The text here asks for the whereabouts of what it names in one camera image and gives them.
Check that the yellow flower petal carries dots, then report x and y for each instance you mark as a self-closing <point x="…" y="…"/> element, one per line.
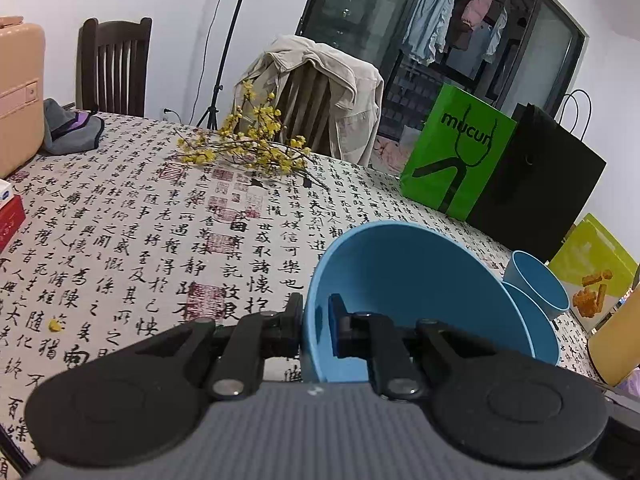
<point x="55" y="324"/>

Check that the black framed glass door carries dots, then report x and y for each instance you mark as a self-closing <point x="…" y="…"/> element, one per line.
<point x="350" y="0"/>

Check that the red box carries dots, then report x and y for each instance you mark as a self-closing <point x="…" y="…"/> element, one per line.
<point x="10" y="222"/>

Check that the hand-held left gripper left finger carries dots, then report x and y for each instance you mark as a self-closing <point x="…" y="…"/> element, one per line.
<point x="285" y="334"/>

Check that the black paper bag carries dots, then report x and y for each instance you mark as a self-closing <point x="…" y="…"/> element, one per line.
<point x="545" y="185"/>

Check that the yellow-green gift box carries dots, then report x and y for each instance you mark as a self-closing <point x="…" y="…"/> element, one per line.
<point x="590" y="265"/>

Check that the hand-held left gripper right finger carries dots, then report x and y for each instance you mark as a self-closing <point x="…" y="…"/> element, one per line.
<point x="338" y="329"/>

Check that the beige jacket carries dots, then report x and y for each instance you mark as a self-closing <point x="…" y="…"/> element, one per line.
<point x="357" y="105"/>

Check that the blue bowl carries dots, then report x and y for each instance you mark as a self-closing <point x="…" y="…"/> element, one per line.
<point x="410" y="270"/>
<point x="542" y="330"/>
<point x="537" y="280"/>

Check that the yellow flower branch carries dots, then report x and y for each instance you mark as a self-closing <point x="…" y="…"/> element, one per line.
<point x="255" y="150"/>

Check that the pink hanging garment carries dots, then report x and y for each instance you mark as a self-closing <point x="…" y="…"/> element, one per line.
<point x="477" y="12"/>

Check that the wooden chair with tan cushion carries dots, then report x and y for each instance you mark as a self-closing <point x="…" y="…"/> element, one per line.
<point x="305" y="110"/>

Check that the dark wooden chair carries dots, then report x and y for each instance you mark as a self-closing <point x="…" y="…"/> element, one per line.
<point x="115" y="65"/>

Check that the light blue hanging shirt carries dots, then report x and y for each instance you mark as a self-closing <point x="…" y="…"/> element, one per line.
<point x="430" y="15"/>

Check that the studio light on stand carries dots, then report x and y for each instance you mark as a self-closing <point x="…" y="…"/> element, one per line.
<point x="230" y="35"/>

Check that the beige thermos jug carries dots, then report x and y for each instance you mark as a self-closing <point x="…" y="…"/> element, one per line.
<point x="622" y="345"/>

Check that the green paper bag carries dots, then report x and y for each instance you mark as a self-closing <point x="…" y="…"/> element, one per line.
<point x="455" y="160"/>

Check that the white blue medicine box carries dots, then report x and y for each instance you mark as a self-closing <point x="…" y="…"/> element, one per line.
<point x="4" y="195"/>

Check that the pale blue hanging garment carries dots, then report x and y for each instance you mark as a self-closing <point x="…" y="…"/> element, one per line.
<point x="495" y="35"/>

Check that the grey cloth pouch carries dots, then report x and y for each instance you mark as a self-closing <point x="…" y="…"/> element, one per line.
<point x="72" y="130"/>

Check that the pink floor cloth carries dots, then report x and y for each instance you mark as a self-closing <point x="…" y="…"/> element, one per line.
<point x="392" y="152"/>

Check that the peach hard-shell case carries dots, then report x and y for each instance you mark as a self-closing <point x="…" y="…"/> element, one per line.
<point x="20" y="100"/>

